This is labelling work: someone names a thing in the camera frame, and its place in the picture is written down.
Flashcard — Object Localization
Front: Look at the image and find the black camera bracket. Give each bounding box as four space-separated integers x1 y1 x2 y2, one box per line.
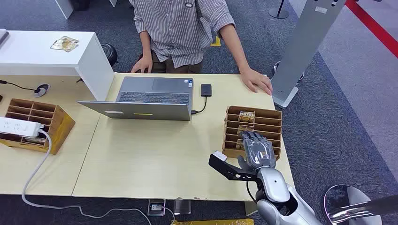
208 153 259 182

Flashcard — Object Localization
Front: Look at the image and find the cardboard card holder under strip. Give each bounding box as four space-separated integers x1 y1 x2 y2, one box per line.
0 98 76 155

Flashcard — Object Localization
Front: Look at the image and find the person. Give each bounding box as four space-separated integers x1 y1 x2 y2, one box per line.
129 0 274 95

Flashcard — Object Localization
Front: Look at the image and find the black stanchion base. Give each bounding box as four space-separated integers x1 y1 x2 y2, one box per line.
268 0 290 20

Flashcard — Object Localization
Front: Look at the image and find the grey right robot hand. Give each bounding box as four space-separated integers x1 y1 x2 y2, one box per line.
237 131 277 172

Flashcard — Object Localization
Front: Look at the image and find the grey floor plate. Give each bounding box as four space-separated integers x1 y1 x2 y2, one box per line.
173 199 191 216

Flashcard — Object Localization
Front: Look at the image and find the chrome chair base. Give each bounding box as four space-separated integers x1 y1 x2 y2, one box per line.
323 185 398 225

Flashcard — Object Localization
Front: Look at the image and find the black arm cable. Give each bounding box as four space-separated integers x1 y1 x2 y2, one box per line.
246 181 258 204

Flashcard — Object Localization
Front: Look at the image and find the thin black desk cable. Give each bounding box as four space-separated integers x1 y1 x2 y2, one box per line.
0 80 39 93

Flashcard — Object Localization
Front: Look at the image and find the hotel card in clear sleeve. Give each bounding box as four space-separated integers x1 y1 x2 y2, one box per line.
50 36 79 53

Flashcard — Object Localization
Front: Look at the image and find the person's right hand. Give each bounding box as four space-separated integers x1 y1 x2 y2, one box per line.
130 56 153 74

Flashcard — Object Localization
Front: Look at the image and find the yellow sheet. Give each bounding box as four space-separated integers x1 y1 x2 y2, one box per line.
172 218 255 225

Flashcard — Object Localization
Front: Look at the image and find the floor power socket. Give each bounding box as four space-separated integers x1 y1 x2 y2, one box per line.
147 199 166 217

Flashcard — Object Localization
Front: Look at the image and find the brown hotel card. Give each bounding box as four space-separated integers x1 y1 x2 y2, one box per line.
237 125 255 137

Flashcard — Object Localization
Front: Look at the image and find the cardboard card holder with cards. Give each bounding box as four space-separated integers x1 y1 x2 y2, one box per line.
222 105 283 161

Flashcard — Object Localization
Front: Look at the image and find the red barrier belt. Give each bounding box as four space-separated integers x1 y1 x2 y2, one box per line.
345 0 398 59

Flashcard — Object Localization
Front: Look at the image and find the white power strip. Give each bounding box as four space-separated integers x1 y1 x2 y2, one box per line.
0 116 45 138

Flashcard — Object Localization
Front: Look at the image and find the round desk cable grommet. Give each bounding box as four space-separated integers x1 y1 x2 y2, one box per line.
33 83 50 98

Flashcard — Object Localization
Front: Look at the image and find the grey power strip cable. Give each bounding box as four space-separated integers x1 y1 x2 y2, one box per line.
22 130 176 225

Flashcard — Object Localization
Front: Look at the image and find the grey pillar stand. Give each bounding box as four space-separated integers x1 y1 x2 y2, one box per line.
271 0 347 109

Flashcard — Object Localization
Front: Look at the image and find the white cabinet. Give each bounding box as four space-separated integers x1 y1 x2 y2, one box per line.
0 30 115 102

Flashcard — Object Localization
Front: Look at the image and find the black drive cable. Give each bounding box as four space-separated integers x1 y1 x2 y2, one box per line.
191 96 208 115

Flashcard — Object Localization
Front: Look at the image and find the black round stool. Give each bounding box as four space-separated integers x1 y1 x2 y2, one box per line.
100 43 119 68

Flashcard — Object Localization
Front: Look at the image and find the grey laptop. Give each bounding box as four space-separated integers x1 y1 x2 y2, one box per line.
77 76 194 121

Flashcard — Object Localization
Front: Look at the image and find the person's hand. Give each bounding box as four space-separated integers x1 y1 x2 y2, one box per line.
130 56 153 74
240 67 274 95

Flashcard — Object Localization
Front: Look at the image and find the person's left hand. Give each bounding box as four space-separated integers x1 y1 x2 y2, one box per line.
240 67 274 95

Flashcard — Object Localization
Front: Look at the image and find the hotel card with clear print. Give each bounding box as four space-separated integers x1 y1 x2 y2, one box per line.
238 111 256 124

